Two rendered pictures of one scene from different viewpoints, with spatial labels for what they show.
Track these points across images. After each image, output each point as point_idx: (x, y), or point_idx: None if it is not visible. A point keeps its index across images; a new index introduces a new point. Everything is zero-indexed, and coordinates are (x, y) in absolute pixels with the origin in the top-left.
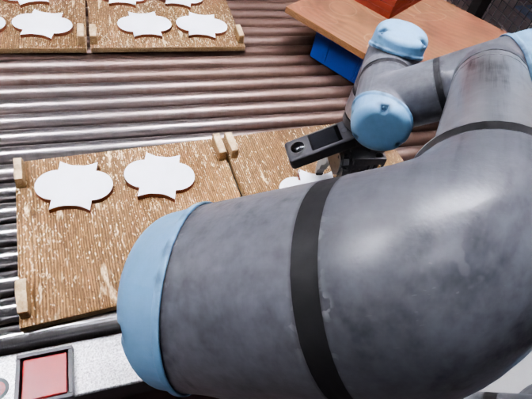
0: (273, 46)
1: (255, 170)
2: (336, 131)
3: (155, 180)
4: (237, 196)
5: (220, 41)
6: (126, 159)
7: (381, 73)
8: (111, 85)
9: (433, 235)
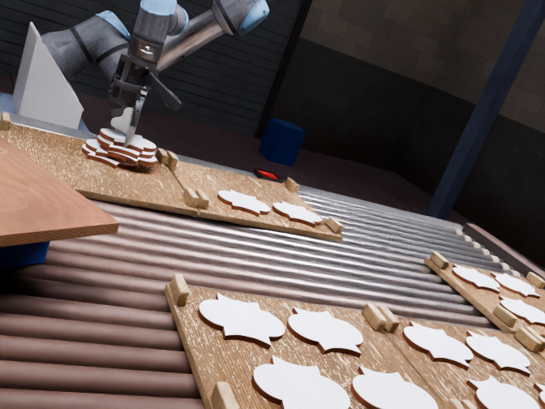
0: (108, 290)
1: (166, 187)
2: (156, 77)
3: (246, 199)
4: (183, 182)
5: (207, 295)
6: (272, 219)
7: (177, 8)
8: (317, 281)
9: None
